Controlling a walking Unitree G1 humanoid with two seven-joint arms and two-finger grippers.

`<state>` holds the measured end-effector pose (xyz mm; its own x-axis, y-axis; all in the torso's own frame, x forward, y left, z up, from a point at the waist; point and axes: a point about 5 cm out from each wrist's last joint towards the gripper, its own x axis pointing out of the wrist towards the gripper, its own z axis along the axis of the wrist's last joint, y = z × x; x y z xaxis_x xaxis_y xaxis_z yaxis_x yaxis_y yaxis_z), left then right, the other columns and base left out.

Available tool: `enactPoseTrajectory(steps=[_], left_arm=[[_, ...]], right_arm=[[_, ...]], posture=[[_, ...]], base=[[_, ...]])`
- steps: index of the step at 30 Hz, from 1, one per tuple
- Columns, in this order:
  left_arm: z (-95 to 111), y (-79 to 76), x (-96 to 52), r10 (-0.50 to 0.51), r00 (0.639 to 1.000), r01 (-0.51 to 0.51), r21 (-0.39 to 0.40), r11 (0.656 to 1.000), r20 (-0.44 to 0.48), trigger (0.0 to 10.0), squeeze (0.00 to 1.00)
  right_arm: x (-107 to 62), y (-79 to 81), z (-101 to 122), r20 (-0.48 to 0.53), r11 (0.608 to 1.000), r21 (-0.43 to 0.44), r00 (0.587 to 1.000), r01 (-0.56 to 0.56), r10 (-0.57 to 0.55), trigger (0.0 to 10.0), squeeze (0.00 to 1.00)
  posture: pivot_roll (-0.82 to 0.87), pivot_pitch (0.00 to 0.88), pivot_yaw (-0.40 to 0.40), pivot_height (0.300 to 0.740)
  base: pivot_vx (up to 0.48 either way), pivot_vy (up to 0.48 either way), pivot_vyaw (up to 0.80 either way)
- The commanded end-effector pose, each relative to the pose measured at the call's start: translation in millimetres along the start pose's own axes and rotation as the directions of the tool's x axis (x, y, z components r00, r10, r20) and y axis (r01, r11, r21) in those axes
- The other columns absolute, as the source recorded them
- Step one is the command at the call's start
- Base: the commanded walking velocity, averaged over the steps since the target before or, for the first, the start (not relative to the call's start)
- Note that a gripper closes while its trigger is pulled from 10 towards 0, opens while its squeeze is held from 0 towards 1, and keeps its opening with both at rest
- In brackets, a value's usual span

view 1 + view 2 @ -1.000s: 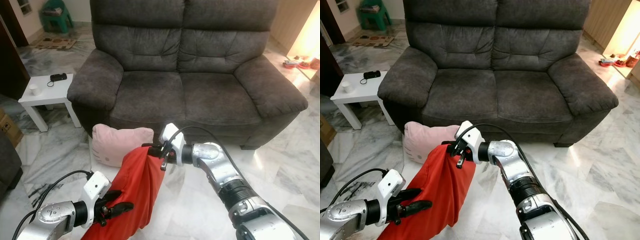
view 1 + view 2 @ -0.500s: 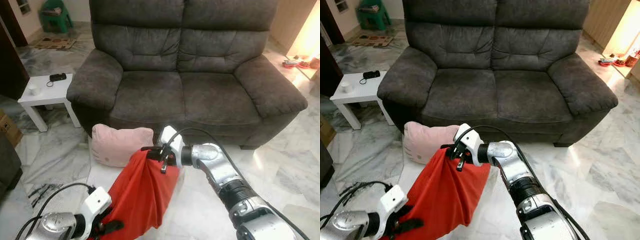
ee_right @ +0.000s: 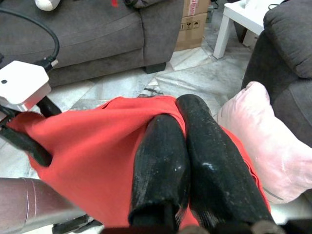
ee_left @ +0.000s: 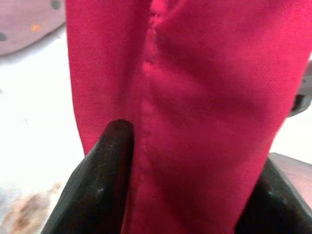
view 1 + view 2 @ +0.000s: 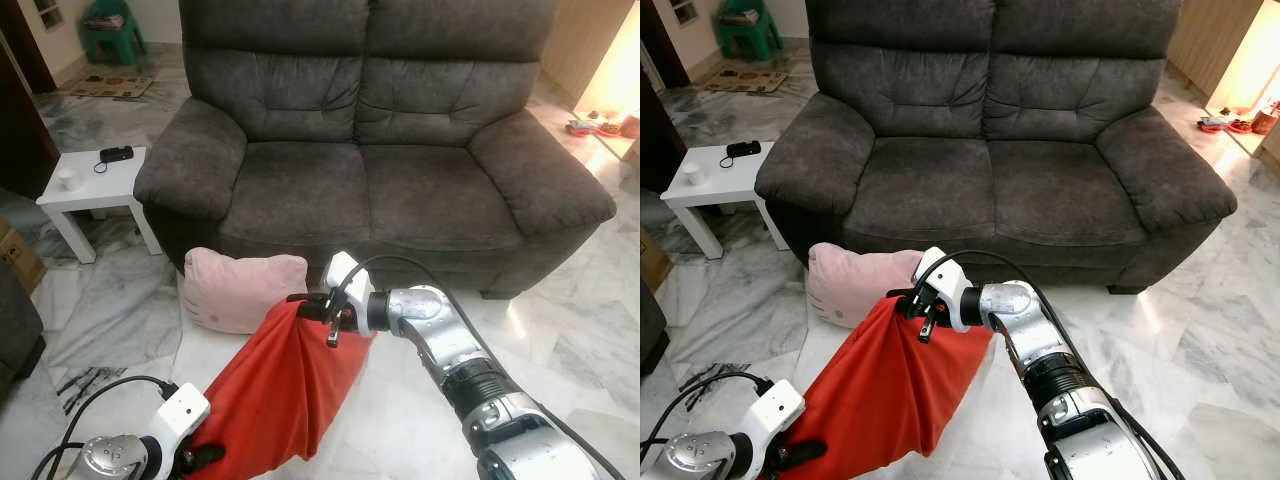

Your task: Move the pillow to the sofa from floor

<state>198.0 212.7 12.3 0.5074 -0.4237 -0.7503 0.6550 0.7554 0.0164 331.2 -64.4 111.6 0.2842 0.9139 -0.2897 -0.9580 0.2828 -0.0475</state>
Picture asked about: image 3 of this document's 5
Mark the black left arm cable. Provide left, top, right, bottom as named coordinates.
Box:
left=0, top=7, right=60, bottom=72

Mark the pink cat face pillow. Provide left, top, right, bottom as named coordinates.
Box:
left=215, top=81, right=312, bottom=205

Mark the grey extension power strip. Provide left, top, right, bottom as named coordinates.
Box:
left=206, top=3, right=215, bottom=24

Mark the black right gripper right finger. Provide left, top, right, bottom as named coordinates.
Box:
left=175, top=94, right=276, bottom=230

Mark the cardboard box with handling symbols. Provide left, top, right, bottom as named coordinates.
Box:
left=174, top=12, right=208, bottom=52

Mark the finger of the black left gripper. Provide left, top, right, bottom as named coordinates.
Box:
left=36, top=96, right=63, bottom=117
left=0, top=125, right=53, bottom=168

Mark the white plush toy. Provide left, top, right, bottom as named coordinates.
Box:
left=33, top=0, right=61, bottom=12

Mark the white side table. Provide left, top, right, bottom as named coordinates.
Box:
left=213, top=0, right=283, bottom=59

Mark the cardboard box with red tape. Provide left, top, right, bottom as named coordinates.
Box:
left=182, top=0, right=211, bottom=17

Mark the grey two-seat fabric sofa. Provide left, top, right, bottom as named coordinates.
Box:
left=241, top=0, right=312, bottom=148

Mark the red pillow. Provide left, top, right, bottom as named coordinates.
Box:
left=6, top=95, right=272, bottom=229

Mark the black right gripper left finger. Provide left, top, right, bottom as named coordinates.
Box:
left=128, top=114, right=191, bottom=232

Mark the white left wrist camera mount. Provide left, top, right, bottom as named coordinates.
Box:
left=0, top=60, right=52, bottom=112

